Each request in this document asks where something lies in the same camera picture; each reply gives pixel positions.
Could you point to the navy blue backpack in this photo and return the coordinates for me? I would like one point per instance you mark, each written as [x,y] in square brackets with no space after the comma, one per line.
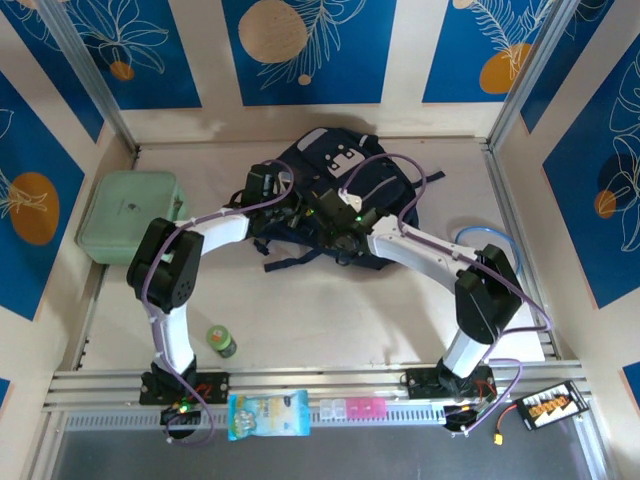
[360,165]

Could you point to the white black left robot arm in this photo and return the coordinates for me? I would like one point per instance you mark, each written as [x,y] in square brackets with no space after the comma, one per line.
[220,232]

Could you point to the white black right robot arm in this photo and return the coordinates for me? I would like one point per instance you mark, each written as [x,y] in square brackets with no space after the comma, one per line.
[415,250]

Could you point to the mint green lunch box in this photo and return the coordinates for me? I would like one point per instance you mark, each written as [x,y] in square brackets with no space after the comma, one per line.
[125,215]

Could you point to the green lidded jar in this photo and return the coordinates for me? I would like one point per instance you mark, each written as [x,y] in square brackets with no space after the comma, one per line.
[222,340]

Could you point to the pink clear pill organizer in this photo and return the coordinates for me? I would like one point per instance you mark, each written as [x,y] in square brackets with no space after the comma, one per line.
[355,407]

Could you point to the blue snack packet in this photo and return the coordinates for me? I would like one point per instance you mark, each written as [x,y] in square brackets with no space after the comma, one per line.
[270,415]

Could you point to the small control board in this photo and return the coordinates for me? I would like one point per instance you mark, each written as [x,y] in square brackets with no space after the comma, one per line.
[175,412]
[460,417]

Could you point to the black yellow power board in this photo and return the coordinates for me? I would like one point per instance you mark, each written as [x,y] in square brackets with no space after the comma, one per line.
[550,405]

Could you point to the blue floral wall poster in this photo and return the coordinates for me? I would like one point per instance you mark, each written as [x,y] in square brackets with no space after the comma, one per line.
[160,75]
[600,225]
[70,85]
[350,60]
[567,55]
[40,170]
[460,50]

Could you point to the aluminium side rail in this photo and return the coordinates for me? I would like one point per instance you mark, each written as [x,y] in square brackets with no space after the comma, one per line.
[492,162]
[89,325]

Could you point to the aluminium frame rail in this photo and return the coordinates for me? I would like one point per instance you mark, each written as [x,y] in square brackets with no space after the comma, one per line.
[325,380]

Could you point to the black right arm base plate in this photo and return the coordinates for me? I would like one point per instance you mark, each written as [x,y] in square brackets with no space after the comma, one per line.
[420,382]

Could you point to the aluminium corner post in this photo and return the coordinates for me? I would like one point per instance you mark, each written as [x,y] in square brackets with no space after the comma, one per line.
[90,75]
[530,70]

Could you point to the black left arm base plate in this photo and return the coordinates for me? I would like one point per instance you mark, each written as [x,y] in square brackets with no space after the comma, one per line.
[215,387]

